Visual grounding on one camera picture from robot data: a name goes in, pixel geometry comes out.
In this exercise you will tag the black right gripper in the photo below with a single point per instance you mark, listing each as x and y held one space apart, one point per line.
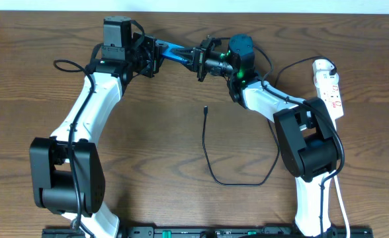
200 61

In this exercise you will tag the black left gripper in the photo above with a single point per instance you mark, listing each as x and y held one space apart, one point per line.
151 57

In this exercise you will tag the blue smartphone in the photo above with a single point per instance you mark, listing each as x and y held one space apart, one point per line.
174 52

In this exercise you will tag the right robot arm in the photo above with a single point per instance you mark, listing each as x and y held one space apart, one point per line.
308 142

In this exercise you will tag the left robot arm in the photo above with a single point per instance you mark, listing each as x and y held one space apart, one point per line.
67 177

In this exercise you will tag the white USB charger adapter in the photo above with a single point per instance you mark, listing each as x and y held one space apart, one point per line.
324 69

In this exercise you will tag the white power strip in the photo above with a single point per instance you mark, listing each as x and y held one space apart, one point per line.
328 90

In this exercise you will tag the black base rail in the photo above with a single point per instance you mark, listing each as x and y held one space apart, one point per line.
184 232

